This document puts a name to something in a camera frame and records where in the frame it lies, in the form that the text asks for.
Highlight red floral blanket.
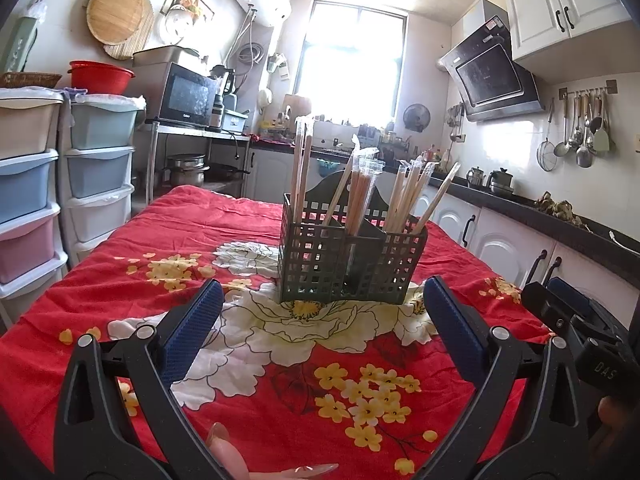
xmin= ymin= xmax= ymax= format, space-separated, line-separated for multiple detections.
xmin=0 ymin=185 xmax=556 ymax=480

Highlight green plastic utensil basket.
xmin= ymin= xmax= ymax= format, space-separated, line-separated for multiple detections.
xmin=277 ymin=170 xmax=429 ymax=306

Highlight person's left hand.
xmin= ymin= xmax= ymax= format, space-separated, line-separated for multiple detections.
xmin=206 ymin=421 xmax=338 ymax=480

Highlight black frying pan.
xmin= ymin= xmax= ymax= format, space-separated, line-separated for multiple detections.
xmin=205 ymin=162 xmax=251 ymax=181

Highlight translucent plastic jug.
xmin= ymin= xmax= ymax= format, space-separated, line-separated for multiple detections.
xmin=282 ymin=93 xmax=313 ymax=133

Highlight steel cooking pot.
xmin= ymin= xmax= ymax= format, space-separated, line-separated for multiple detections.
xmin=166 ymin=153 xmax=211 ymax=188

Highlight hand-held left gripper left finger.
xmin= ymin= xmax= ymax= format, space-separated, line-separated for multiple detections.
xmin=53 ymin=277 xmax=233 ymax=480

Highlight white lower kitchen cabinets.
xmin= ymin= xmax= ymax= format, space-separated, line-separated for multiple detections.
xmin=245 ymin=147 xmax=640 ymax=331

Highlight pastel drawer tower beige top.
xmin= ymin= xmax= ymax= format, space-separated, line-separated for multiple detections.
xmin=0 ymin=87 xmax=68 ymax=328

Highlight steel teapot with lid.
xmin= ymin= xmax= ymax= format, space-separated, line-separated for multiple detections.
xmin=487 ymin=167 xmax=516 ymax=196

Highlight small black fan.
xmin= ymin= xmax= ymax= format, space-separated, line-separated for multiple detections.
xmin=403 ymin=103 xmax=431 ymax=133

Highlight brown dried roots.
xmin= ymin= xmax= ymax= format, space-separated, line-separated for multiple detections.
xmin=534 ymin=191 xmax=591 ymax=231

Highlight flat bamboo sieve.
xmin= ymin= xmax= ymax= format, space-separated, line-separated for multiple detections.
xmin=102 ymin=5 xmax=156 ymax=61

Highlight group of chopsticks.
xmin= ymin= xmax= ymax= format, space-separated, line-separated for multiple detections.
xmin=291 ymin=115 xmax=462 ymax=241

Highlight white kitchen cabinets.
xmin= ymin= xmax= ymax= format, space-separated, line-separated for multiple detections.
xmin=245 ymin=147 xmax=640 ymax=331
xmin=452 ymin=0 xmax=633 ymax=73

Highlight white hanging lid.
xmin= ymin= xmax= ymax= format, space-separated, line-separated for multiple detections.
xmin=160 ymin=5 xmax=193 ymax=46

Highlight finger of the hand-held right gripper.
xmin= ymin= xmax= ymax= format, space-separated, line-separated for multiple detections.
xmin=546 ymin=277 xmax=626 ymax=333
xmin=521 ymin=281 xmax=581 ymax=341

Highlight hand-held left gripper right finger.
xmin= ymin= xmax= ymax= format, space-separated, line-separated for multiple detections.
xmin=412 ymin=275 xmax=590 ymax=480

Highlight row of hanging kitchen utensils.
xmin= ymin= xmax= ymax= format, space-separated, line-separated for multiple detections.
xmin=536 ymin=80 xmax=618 ymax=172

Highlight grey plastic box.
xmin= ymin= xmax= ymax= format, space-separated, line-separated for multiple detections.
xmin=132 ymin=45 xmax=201 ymax=67

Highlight small grey storage box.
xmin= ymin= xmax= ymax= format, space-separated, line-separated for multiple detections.
xmin=221 ymin=109 xmax=249 ymax=133

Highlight red plastic basin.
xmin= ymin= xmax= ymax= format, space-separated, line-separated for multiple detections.
xmin=68 ymin=60 xmax=136 ymax=95

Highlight brown woven basket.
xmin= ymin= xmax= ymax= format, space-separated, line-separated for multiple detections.
xmin=0 ymin=71 xmax=63 ymax=88

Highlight black range hood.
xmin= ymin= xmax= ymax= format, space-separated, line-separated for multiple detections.
xmin=437 ymin=15 xmax=546 ymax=123

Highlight black kitchen countertop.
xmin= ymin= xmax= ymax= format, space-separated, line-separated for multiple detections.
xmin=250 ymin=137 xmax=640 ymax=288

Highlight person's right hand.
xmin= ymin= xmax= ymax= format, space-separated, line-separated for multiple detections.
xmin=597 ymin=395 xmax=628 ymax=428

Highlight kitchen window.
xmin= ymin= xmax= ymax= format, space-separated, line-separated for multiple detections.
xmin=292 ymin=0 xmax=407 ymax=123

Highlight black microwave oven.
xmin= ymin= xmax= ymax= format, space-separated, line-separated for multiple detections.
xmin=157 ymin=61 xmax=221 ymax=129

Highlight black blender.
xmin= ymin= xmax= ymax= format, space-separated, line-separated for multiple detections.
xmin=210 ymin=64 xmax=238 ymax=128

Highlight pastel drawer tower green top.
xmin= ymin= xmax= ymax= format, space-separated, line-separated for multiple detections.
xmin=60 ymin=94 xmax=147 ymax=266

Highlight round bamboo tray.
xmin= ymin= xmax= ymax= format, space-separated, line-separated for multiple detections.
xmin=86 ymin=0 xmax=153 ymax=45

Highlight green hanging bag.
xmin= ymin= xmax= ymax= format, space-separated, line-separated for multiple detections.
xmin=0 ymin=2 xmax=48 ymax=73

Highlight metal rack table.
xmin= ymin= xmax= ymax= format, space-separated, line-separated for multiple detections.
xmin=145 ymin=117 xmax=251 ymax=206

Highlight white upper kitchen cabinets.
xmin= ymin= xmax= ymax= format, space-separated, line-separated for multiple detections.
xmin=452 ymin=0 xmax=633 ymax=73

